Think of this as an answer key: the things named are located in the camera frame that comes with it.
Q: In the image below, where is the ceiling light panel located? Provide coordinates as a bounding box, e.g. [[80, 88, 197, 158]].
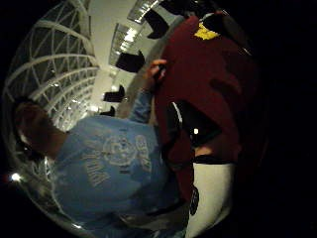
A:
[[127, 0, 163, 25], [108, 23, 140, 66]]

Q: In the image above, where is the person in blue printed shirt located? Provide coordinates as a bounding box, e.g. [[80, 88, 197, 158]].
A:
[[12, 96, 192, 238]]

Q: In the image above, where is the white lattice window frame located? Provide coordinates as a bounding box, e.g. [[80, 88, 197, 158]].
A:
[[3, 0, 101, 132]]

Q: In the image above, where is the black chair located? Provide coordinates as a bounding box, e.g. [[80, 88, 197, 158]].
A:
[[99, 105, 117, 117], [144, 9, 170, 40], [103, 84, 126, 103], [115, 50, 147, 73]]

